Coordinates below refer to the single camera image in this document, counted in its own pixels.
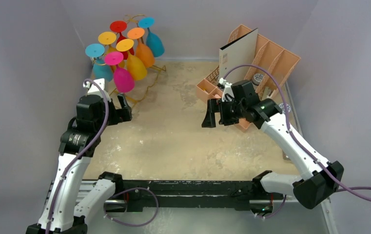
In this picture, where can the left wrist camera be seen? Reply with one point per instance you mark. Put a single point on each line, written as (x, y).
(97, 87)

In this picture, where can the peach plastic file organizer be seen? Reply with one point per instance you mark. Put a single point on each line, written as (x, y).
(279, 61)

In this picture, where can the yellow wine glass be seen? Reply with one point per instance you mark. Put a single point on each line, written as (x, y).
(107, 39)
(134, 65)

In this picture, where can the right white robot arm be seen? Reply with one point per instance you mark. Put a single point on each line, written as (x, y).
(316, 180)

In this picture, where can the red wine glass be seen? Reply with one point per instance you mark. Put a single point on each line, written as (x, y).
(118, 27)

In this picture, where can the grey tape roll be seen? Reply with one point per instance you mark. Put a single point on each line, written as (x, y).
(285, 108)

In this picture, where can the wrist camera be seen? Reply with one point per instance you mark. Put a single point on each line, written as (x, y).
(97, 87)
(227, 93)

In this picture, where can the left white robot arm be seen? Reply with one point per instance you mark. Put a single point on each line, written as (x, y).
(62, 214)

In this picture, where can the orange wine glass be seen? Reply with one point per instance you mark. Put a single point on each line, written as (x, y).
(143, 52)

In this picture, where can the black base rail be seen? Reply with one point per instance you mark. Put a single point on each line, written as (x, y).
(236, 195)

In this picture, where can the front yellow wine glass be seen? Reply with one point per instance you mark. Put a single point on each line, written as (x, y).
(134, 65)

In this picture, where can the gold wire glass rack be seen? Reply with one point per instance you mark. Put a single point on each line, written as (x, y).
(142, 87)

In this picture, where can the rear yellow wine glass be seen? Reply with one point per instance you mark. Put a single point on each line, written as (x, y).
(107, 39)

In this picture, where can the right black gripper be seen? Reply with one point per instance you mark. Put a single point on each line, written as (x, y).
(222, 112)

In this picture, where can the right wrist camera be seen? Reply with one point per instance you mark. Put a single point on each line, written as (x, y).
(227, 93)

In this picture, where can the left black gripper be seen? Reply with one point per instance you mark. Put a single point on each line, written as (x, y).
(119, 115)

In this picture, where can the pink wine glass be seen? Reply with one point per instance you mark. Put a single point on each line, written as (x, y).
(122, 78)

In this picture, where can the white binder folder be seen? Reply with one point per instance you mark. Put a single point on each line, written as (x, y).
(237, 52)

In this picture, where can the blue wine glass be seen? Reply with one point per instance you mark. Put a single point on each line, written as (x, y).
(153, 41)
(95, 51)

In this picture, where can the patterned tin in organizer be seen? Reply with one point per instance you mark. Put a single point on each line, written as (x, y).
(257, 79)

